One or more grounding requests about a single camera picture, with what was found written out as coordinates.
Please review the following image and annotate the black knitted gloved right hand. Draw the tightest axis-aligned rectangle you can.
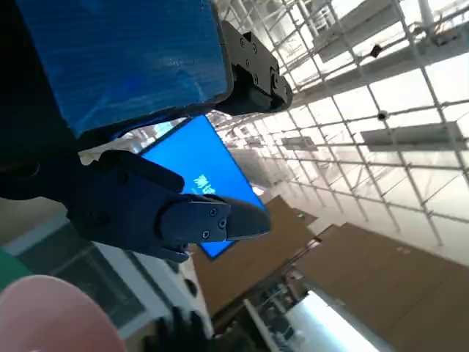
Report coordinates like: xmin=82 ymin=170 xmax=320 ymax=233
xmin=144 ymin=306 xmax=215 ymax=352

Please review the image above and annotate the pink bowl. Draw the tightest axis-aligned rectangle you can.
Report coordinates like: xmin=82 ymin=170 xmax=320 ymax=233
xmin=0 ymin=274 xmax=128 ymax=352

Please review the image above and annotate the large blue display screen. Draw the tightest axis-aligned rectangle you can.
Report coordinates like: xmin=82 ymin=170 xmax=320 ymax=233
xmin=141 ymin=114 xmax=267 ymax=260

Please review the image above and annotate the bare black left hand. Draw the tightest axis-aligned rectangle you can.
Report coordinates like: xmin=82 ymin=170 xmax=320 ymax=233
xmin=0 ymin=0 xmax=294 ymax=263

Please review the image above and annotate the green cutting mat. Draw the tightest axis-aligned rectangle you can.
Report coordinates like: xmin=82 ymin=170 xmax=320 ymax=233
xmin=0 ymin=247 xmax=34 ymax=294

